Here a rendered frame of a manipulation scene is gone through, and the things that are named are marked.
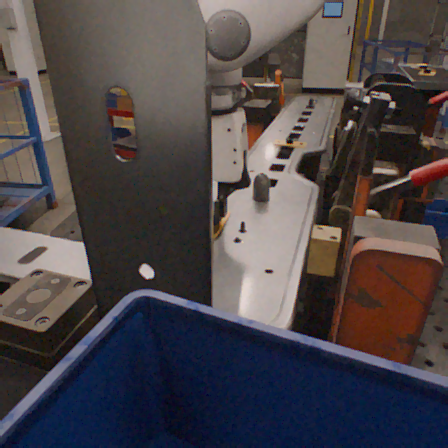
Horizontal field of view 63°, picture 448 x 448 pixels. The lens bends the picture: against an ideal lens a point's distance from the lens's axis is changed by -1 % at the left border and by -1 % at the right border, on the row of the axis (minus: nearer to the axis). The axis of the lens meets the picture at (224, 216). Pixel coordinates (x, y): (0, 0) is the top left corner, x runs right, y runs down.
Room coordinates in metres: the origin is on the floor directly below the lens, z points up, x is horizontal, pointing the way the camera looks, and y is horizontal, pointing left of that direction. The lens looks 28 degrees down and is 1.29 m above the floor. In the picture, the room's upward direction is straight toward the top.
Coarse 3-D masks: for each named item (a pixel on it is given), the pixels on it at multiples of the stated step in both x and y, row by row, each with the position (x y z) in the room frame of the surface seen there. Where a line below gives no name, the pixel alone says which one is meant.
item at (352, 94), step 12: (348, 96) 0.45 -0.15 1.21; (372, 96) 0.44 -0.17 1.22; (384, 96) 0.44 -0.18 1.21; (348, 108) 0.44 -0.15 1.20; (372, 108) 0.43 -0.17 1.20; (384, 108) 0.43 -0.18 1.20; (396, 108) 0.44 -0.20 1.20; (372, 120) 0.43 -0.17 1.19; (360, 132) 0.44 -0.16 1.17; (360, 144) 0.43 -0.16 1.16; (360, 156) 0.43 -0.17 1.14; (348, 168) 0.44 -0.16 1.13; (348, 180) 0.44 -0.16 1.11; (348, 192) 0.44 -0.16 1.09; (336, 204) 0.44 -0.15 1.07; (348, 204) 0.43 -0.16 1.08
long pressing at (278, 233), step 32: (288, 128) 1.09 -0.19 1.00; (320, 128) 1.10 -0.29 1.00; (256, 160) 0.82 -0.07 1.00; (288, 160) 0.82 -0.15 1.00; (288, 192) 0.64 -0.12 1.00; (320, 192) 0.64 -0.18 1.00; (256, 224) 0.52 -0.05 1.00; (288, 224) 0.52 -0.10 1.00; (224, 256) 0.43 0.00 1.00; (256, 256) 0.43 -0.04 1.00; (288, 256) 0.43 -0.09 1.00; (224, 288) 0.36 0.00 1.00; (256, 288) 0.36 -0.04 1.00; (288, 288) 0.35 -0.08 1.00; (256, 320) 0.30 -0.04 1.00; (288, 320) 0.30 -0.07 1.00
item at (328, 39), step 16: (336, 0) 7.33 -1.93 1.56; (352, 0) 7.28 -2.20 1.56; (320, 16) 7.37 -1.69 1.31; (336, 16) 7.30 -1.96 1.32; (352, 16) 7.28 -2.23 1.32; (320, 32) 7.36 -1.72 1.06; (336, 32) 7.32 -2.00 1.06; (352, 32) 7.28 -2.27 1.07; (320, 48) 7.36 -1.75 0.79; (336, 48) 7.31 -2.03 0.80; (304, 64) 7.40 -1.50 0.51; (320, 64) 7.35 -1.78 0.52; (336, 64) 7.30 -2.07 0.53; (304, 80) 7.40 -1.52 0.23; (320, 80) 7.35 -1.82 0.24; (336, 80) 7.30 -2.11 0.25
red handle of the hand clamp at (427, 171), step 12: (420, 168) 0.43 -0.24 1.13; (432, 168) 0.42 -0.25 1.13; (444, 168) 0.41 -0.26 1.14; (396, 180) 0.44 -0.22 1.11; (408, 180) 0.42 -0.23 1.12; (420, 180) 0.42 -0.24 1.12; (432, 180) 0.42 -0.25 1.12; (372, 192) 0.44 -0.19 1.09; (384, 192) 0.43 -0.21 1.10; (396, 192) 0.43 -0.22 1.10
